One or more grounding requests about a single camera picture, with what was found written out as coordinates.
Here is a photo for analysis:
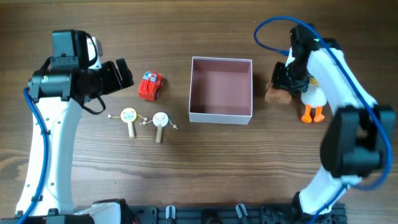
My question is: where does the brown plush toy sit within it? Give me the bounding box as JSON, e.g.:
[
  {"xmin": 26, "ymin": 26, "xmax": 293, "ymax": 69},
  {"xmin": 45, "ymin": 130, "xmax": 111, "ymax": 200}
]
[{"xmin": 264, "ymin": 82, "xmax": 292, "ymax": 104}]

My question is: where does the red toy fire truck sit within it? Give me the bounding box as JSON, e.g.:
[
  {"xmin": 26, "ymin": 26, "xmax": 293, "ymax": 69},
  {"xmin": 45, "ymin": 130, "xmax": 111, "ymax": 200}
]
[{"xmin": 137, "ymin": 71, "xmax": 164, "ymax": 101}]

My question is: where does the white plush duck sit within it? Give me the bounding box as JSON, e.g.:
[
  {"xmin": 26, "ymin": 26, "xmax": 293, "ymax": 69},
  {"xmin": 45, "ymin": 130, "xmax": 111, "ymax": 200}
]
[{"xmin": 301, "ymin": 77, "xmax": 327, "ymax": 123}]

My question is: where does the pink cardboard box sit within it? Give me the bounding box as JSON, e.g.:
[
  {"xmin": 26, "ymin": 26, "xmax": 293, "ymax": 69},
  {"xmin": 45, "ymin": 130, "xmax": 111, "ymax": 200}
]
[{"xmin": 188, "ymin": 57, "xmax": 253, "ymax": 125}]

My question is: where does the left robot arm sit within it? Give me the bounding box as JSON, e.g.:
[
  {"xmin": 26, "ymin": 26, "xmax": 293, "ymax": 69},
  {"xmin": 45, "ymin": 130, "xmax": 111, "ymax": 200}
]
[{"xmin": 7, "ymin": 29, "xmax": 135, "ymax": 223}]

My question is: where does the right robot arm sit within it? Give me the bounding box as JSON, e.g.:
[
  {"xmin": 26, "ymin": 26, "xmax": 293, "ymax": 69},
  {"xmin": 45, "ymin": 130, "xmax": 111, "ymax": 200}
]
[{"xmin": 271, "ymin": 24, "xmax": 396, "ymax": 223}]

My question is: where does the yellow rattle drum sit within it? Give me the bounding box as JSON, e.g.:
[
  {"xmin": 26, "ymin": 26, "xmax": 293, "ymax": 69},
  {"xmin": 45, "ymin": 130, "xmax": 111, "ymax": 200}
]
[{"xmin": 108, "ymin": 108, "xmax": 148, "ymax": 138}]

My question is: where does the white rattle drum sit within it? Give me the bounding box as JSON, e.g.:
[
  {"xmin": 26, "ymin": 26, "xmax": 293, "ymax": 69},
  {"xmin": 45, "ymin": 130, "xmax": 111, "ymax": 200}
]
[{"xmin": 141, "ymin": 112, "xmax": 178, "ymax": 144}]

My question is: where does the right blue cable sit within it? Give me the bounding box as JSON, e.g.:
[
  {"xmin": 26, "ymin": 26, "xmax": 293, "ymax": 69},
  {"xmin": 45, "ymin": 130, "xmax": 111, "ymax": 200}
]
[{"xmin": 253, "ymin": 16, "xmax": 393, "ymax": 224}]

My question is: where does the blue cable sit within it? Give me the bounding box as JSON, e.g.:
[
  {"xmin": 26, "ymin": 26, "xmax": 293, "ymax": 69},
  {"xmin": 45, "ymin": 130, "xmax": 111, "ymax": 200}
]
[
  {"xmin": 17, "ymin": 86, "xmax": 50, "ymax": 224},
  {"xmin": 253, "ymin": 16, "xmax": 393, "ymax": 224}
]

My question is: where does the left blue cable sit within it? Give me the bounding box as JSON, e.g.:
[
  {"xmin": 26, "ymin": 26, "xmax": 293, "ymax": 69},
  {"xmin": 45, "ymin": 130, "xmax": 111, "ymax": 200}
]
[{"xmin": 17, "ymin": 86, "xmax": 50, "ymax": 224}]

